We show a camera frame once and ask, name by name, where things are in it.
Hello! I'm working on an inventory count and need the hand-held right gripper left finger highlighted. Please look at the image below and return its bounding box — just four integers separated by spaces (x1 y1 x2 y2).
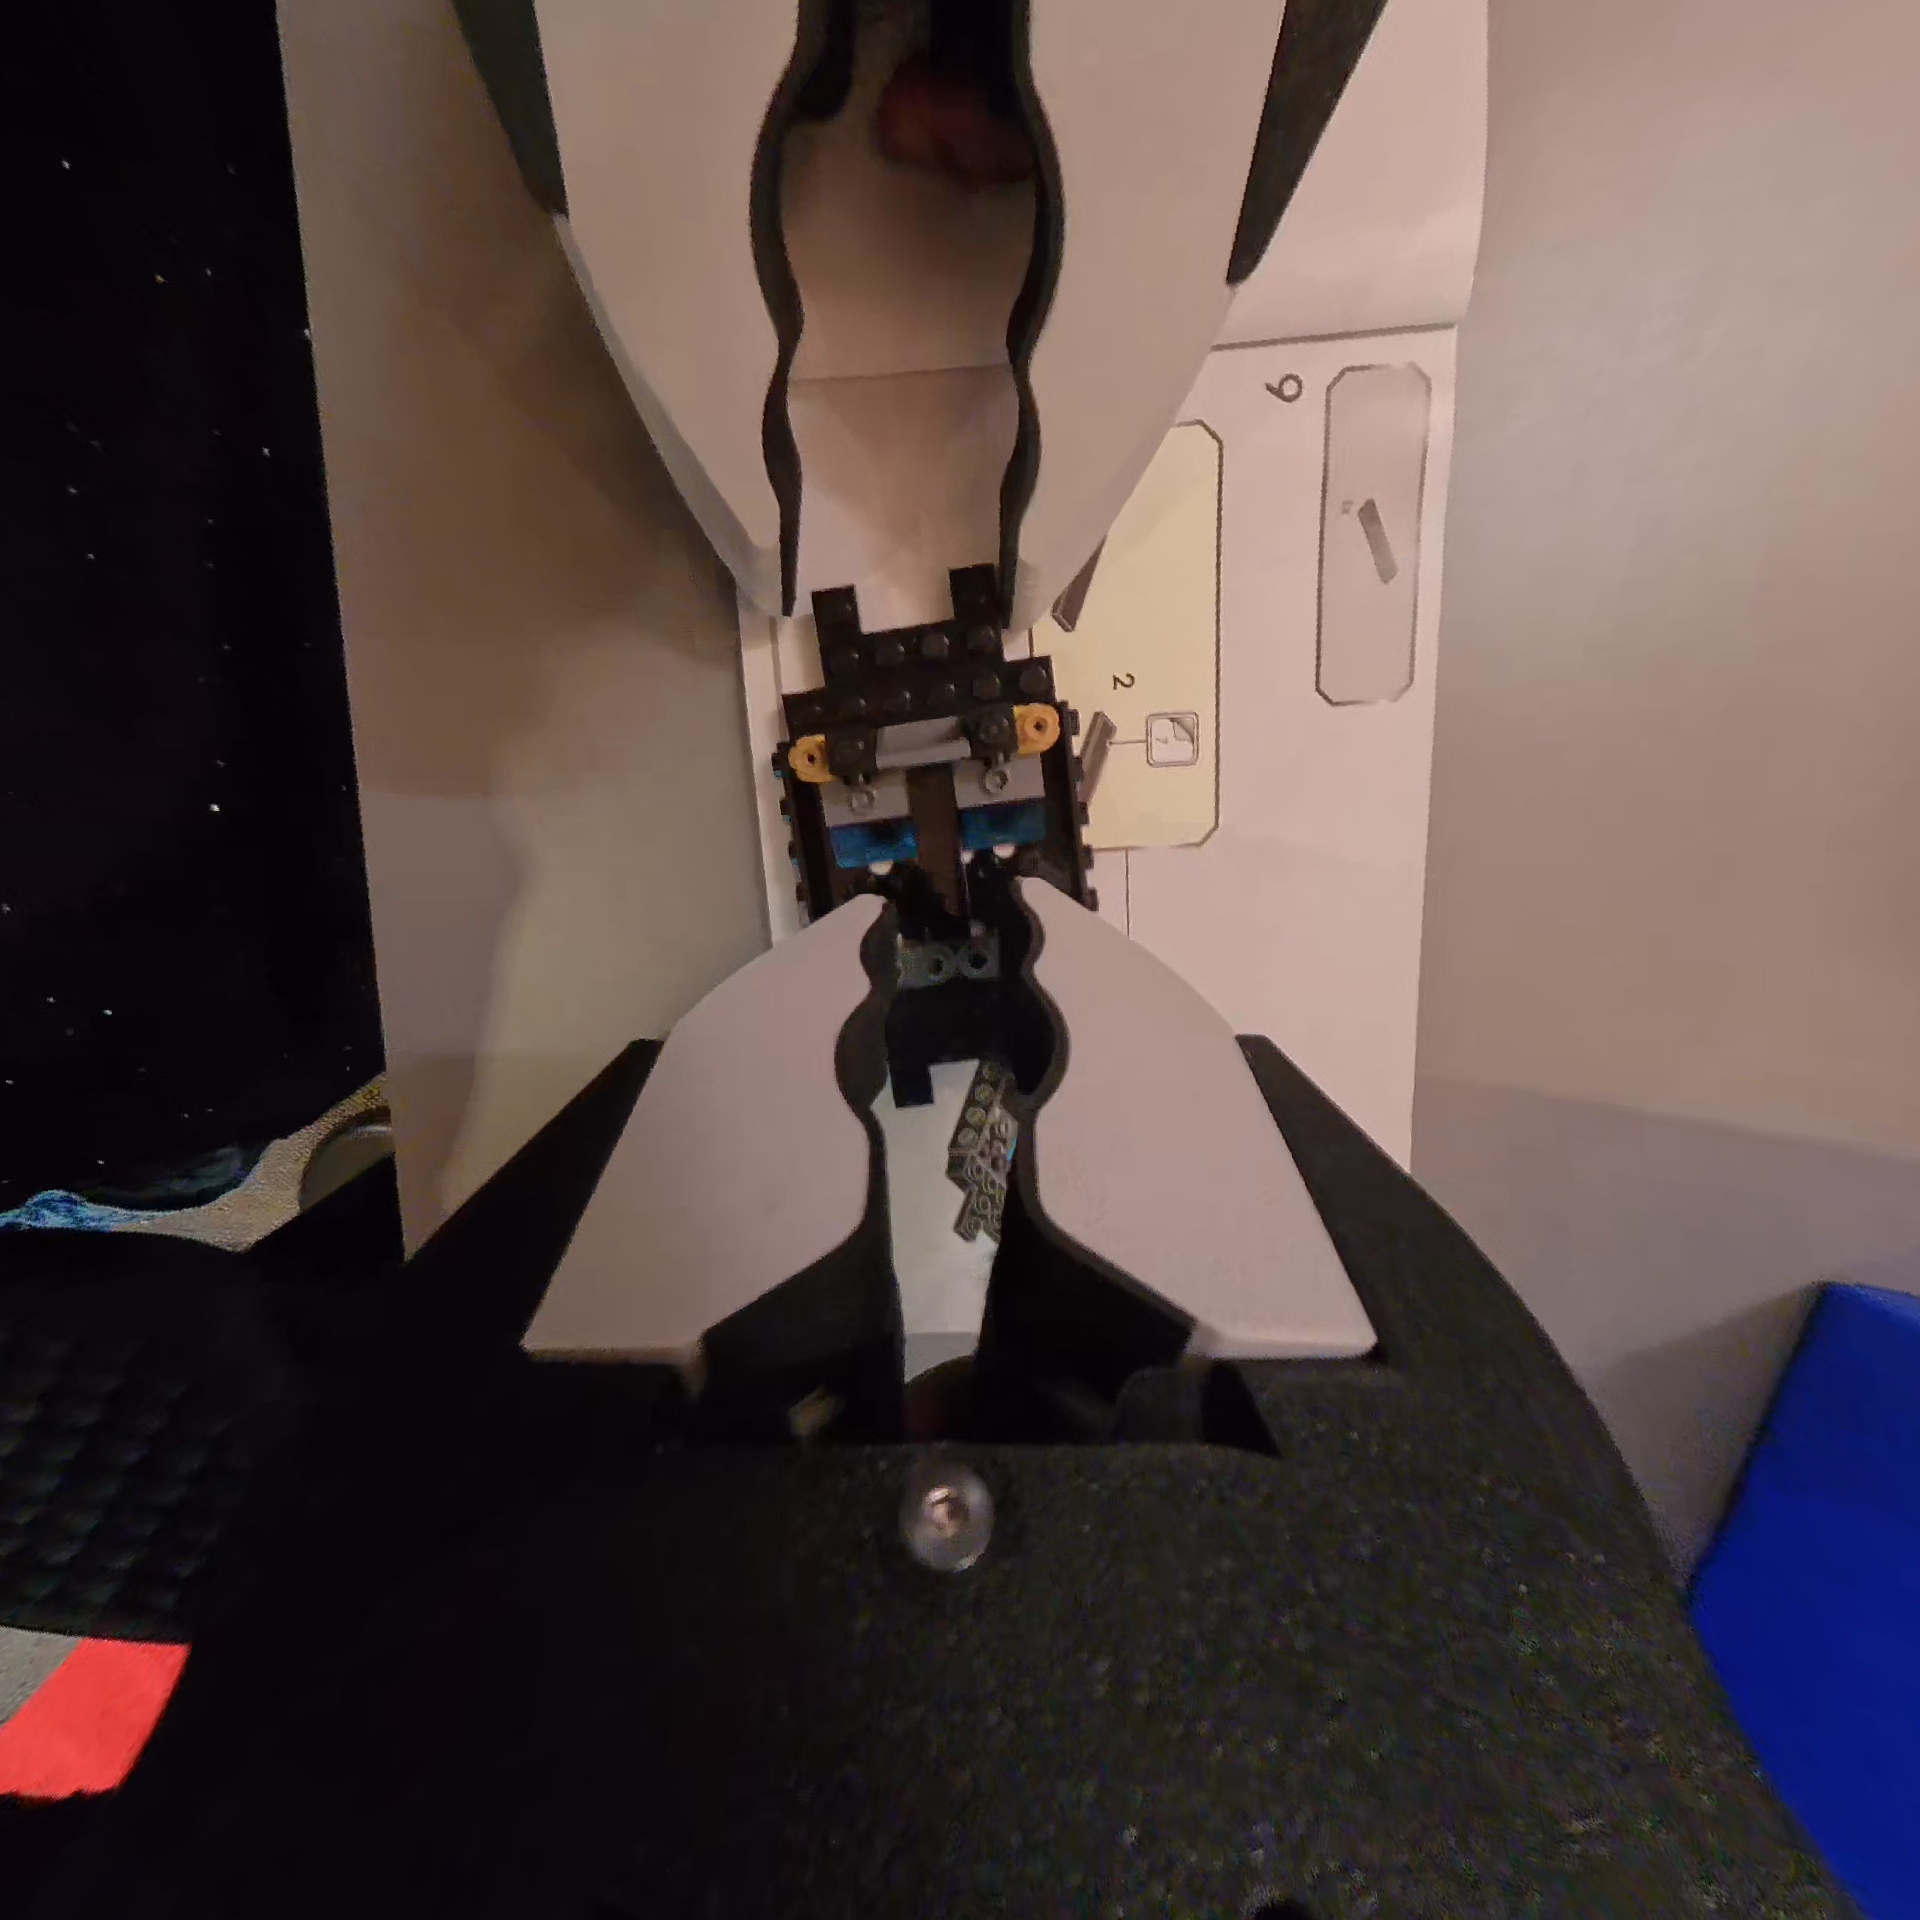
520 891 910 1369

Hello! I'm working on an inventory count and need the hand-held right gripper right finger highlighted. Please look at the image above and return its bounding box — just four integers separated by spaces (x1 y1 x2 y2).
982 882 1379 1366

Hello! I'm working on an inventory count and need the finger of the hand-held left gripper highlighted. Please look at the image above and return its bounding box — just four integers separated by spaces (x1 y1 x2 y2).
989 0 1295 627
528 0 812 619

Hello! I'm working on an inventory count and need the white instruction booklet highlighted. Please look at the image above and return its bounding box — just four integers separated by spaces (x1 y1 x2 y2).
736 0 1491 1336

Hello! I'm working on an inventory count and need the black lego model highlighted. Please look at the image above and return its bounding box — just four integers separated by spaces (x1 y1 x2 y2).
773 567 1104 1113

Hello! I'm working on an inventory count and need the person's left hand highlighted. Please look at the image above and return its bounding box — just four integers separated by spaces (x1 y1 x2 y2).
877 53 1037 190

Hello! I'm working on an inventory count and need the grey round disc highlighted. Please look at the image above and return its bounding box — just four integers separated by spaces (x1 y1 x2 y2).
292 1102 395 1209

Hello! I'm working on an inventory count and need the black speckled clothing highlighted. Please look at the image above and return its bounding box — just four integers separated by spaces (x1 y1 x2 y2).
0 0 393 1202

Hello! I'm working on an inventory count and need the black mesh fabric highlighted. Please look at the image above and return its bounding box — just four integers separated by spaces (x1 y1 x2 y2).
0 1216 422 1637

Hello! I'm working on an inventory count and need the blue fabric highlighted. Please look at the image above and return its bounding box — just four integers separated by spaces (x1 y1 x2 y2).
0 1147 301 1239

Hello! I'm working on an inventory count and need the blue storage bin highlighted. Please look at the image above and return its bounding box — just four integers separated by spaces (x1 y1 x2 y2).
1687 1280 1920 1870

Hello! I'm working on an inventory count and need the red patch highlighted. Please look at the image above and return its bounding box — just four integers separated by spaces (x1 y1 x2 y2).
0 1634 197 1800

